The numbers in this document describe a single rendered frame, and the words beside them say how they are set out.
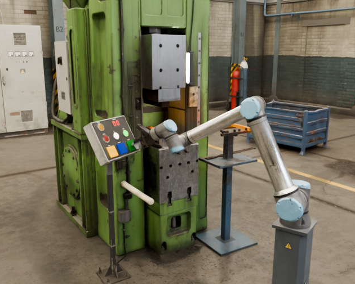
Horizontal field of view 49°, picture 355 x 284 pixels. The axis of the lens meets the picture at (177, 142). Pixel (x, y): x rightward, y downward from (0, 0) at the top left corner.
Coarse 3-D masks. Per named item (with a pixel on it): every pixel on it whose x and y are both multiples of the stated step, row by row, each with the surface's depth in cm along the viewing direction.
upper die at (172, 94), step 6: (144, 90) 308; (150, 90) 300; (156, 90) 293; (162, 90) 292; (168, 90) 295; (174, 90) 298; (144, 96) 310; (150, 96) 301; (156, 96) 294; (162, 96) 293; (168, 96) 296; (174, 96) 299
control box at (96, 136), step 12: (108, 120) 261; (120, 120) 271; (96, 132) 249; (108, 132) 257; (120, 132) 266; (96, 144) 249; (108, 144) 252; (96, 156) 251; (108, 156) 248; (120, 156) 257
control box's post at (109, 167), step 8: (112, 168) 271; (112, 176) 272; (112, 184) 274; (112, 192) 275; (112, 200) 276; (112, 208) 277; (112, 216) 279; (112, 224) 280; (112, 232) 281; (112, 240) 283; (112, 248) 284; (112, 256) 285; (112, 264) 287; (112, 272) 288
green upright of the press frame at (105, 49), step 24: (96, 0) 291; (96, 24) 307; (120, 24) 278; (96, 48) 311; (120, 48) 282; (96, 72) 315; (120, 72) 286; (96, 96) 319; (96, 120) 319; (96, 168) 334; (120, 192) 306; (144, 216) 323; (120, 240) 315; (144, 240) 328
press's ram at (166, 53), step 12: (144, 36) 287; (156, 36) 280; (168, 36) 286; (180, 36) 292; (144, 48) 290; (156, 48) 282; (168, 48) 288; (180, 48) 294; (144, 60) 292; (156, 60) 284; (168, 60) 290; (180, 60) 296; (144, 72) 294; (156, 72) 286; (168, 72) 292; (180, 72) 298; (144, 84) 297; (156, 84) 288; (168, 84) 294; (180, 84) 300
